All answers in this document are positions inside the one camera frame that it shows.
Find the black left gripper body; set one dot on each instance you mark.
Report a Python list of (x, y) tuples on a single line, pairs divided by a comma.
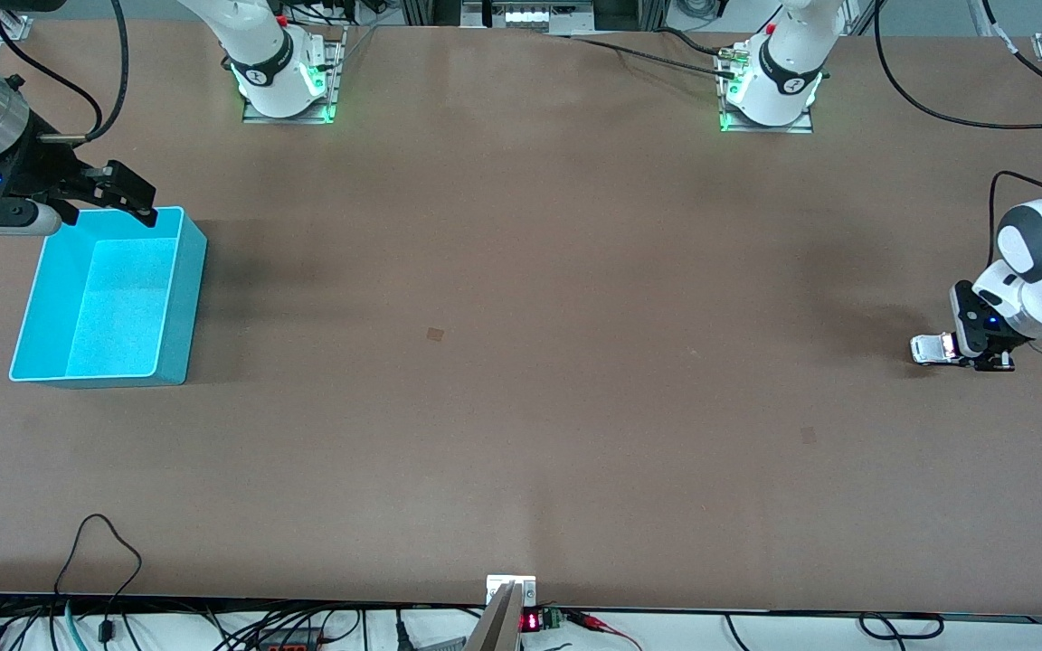
[(967, 324)]

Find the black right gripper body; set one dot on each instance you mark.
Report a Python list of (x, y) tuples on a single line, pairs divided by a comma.
[(28, 169)]

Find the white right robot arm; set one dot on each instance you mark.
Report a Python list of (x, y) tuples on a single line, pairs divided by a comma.
[(263, 54)]

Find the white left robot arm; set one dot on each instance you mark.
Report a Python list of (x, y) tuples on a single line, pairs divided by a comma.
[(783, 63)]

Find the turquoise plastic bin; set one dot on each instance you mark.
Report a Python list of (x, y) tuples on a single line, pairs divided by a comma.
[(114, 307)]

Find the white lit device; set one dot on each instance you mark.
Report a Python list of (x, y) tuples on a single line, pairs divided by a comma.
[(548, 16)]

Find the red black clip leads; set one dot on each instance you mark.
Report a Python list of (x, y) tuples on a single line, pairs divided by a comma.
[(593, 621)]

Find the orange black power strip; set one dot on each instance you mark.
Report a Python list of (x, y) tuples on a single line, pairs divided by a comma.
[(290, 646)]

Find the white mounting plate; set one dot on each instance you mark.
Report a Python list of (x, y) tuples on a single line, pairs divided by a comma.
[(525, 592)]

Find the red digit display module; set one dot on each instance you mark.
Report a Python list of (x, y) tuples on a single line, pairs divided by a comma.
[(530, 621)]

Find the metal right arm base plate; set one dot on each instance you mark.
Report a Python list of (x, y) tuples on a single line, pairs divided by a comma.
[(331, 108)]

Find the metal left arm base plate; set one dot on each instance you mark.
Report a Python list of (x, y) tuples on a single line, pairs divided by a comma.
[(801, 128)]

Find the aluminium frame rack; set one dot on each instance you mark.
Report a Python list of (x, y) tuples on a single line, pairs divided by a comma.
[(476, 14)]

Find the grey camera pole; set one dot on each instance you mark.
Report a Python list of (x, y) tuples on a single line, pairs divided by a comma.
[(496, 628)]

